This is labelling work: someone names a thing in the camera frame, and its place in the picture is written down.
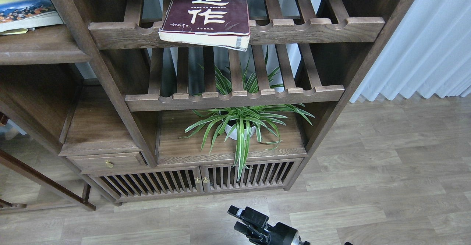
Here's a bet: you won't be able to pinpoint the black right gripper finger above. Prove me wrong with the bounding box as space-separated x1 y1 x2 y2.
234 222 258 244
227 205 269 231

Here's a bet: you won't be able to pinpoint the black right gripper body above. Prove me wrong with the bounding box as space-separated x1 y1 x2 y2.
250 223 301 245

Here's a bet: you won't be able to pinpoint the maroon book white characters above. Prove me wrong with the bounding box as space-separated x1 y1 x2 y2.
159 0 250 51

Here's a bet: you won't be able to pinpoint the colourful 300 paperback book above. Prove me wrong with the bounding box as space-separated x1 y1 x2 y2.
0 0 58 29

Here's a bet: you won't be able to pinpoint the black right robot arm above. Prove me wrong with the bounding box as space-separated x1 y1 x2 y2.
227 205 311 245

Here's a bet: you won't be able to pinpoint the right slatted cabinet door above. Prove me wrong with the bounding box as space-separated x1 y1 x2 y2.
200 158 302 193

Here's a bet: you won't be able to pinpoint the slatted cabinet door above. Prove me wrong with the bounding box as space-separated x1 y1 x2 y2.
200 158 302 193
90 166 204 203

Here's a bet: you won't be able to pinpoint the white plant pot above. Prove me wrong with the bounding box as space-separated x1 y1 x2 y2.
224 123 256 141

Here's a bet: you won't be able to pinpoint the green spider plant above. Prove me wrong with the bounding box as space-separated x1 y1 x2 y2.
179 46 315 181

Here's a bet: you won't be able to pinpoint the left slatted cabinet door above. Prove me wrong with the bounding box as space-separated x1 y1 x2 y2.
90 166 204 203

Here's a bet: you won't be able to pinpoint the brass drawer knob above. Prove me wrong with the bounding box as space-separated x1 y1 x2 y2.
105 161 114 168

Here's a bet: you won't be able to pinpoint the wooden drawer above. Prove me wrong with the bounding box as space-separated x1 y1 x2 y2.
67 152 146 172

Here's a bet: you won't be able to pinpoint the dark wooden bookshelf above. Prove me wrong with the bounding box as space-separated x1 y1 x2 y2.
1 0 414 205

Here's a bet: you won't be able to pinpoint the white pleated curtain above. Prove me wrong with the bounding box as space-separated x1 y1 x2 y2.
348 0 471 103

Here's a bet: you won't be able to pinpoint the white book under paperback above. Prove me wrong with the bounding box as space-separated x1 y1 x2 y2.
0 11 64 35

